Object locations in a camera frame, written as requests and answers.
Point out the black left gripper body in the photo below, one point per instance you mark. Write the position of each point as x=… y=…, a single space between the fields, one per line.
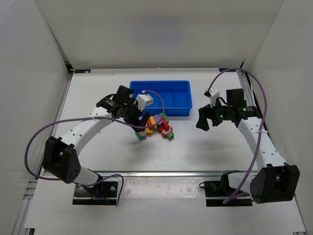
x=138 y=120

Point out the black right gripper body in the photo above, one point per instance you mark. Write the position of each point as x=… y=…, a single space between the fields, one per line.
x=211 y=115

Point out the small green brick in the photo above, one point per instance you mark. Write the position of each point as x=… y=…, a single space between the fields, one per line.
x=170 y=136

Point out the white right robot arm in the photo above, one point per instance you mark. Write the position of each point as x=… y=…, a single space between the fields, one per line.
x=276 y=180

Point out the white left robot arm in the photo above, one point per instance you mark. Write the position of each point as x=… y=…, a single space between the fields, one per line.
x=61 y=154

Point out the red yellow purple brick stack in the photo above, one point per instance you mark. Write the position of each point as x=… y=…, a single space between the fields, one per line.
x=152 y=124

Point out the green red sloped brick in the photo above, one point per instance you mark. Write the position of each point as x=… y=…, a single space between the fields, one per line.
x=164 y=124

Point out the blue divided plastic bin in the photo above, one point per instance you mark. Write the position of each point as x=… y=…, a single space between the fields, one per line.
x=176 y=95

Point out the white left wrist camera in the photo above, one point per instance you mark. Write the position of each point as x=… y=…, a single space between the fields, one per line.
x=144 y=100

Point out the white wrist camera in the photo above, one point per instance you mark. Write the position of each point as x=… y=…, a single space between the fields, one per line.
x=144 y=100
x=212 y=94

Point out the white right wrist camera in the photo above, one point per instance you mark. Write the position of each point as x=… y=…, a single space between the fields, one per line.
x=212 y=94

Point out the aluminium front rail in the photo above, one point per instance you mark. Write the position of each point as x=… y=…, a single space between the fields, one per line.
x=163 y=173

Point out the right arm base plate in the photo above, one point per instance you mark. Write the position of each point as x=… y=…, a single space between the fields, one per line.
x=216 y=193

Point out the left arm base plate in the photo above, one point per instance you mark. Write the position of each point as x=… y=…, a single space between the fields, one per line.
x=106 y=193

